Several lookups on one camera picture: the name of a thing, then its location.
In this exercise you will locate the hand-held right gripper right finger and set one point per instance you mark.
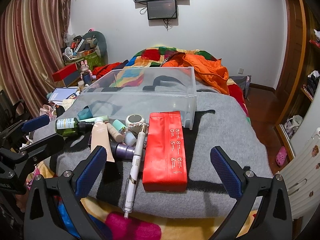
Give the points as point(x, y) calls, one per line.
point(225, 172)

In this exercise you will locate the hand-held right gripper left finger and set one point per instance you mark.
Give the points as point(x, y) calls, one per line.
point(91, 172)

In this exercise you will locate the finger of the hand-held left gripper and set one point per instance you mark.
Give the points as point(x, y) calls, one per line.
point(50, 143)
point(36, 123)

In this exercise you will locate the green glass bottle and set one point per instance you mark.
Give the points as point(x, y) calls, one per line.
point(66, 126)

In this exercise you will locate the beige cosmetic tube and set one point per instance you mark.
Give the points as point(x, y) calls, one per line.
point(100, 137)

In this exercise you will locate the purple cosmetic bottle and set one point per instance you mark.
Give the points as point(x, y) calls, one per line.
point(122, 150)

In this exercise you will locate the beige foundation bottle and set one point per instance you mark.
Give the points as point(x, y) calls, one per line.
point(115, 133)

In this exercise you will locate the white pen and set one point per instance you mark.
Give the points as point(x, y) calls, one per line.
point(136, 160)

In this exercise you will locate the red foil packet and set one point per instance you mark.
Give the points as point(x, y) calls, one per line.
point(165, 150)

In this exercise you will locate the clear plastic storage bin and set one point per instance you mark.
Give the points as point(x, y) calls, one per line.
point(140, 100)

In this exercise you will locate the pink frilly cloth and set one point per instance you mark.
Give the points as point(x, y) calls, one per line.
point(47, 111)

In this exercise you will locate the black chair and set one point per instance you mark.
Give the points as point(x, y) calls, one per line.
point(10, 110)

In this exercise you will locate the blue white notebook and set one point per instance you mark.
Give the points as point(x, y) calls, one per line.
point(61, 95)

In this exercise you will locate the teal round container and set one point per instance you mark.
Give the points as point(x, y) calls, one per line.
point(83, 114)

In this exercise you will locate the light blue small bottle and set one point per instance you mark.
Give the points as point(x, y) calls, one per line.
point(130, 138)

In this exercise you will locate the pale green tube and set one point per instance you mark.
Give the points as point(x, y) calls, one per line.
point(98, 119)

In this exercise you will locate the mint small bottle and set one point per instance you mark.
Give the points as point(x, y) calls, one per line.
point(117, 124)

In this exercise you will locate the red long box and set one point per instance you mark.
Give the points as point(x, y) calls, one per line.
point(63, 72)

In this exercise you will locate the pink clog shoe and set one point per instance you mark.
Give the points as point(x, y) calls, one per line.
point(281, 156)

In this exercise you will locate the dark blue bottle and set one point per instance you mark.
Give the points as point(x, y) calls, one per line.
point(87, 78)

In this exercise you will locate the white tape roll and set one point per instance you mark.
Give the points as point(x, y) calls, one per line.
point(135, 118)

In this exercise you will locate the pink bunny figure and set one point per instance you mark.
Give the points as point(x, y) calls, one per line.
point(85, 67)

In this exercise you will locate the striped pink gold curtain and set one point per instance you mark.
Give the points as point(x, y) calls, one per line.
point(30, 42)

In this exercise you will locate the white bag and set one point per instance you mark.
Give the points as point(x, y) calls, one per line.
point(293, 125)

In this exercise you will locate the green gift box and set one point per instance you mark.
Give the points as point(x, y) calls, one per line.
point(92, 60)

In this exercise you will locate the red cloth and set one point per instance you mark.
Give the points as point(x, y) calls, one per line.
point(105, 70)

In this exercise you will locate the grey neck pillow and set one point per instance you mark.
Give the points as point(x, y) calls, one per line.
point(100, 42)

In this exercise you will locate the orange down jacket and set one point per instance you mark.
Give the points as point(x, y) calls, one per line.
point(207, 70)

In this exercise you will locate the colourful patchwork quilt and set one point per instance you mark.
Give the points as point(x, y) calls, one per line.
point(147, 56)

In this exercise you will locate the wooden wardrobe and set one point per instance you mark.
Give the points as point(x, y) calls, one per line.
point(295, 55)

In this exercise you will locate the white wall socket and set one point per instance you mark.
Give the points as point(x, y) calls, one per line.
point(240, 70)

